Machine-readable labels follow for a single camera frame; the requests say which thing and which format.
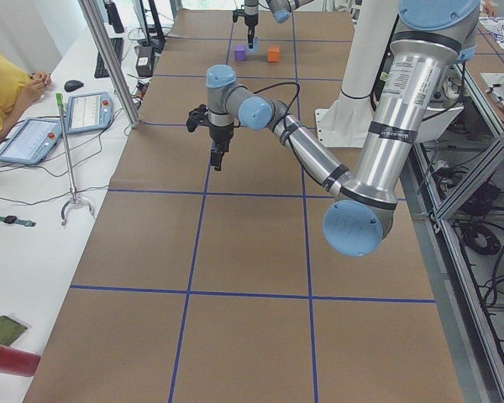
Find light blue foam block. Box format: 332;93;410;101
247;37;260;55

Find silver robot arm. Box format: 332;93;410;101
233;0;312;50
205;1;480;257

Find blue teach pendant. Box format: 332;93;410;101
66;92;113;134
0;118;62;165

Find green handled reacher grabber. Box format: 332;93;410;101
55;92;95;227

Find person's clasped hands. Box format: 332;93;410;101
26;71;52;95

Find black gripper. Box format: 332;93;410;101
209;123;234;171
244;13;259;48

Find person in yellow shirt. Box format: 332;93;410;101
0;53;45;142

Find green strap smartwatch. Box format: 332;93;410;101
0;215;36;228

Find black computer mouse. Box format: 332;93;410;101
64;80;84;92

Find far blue teach pendant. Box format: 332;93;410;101
66;92;113;134

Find purple foam block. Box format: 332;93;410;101
234;45;247;61

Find near blue teach pendant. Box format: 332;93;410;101
0;118;62;165

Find black keyboard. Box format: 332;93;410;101
93;36;125;80

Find orange foam block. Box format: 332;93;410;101
267;45;281;63

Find aluminium frame post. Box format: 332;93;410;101
78;0;139;128

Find red water bottle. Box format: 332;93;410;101
0;344;41;377

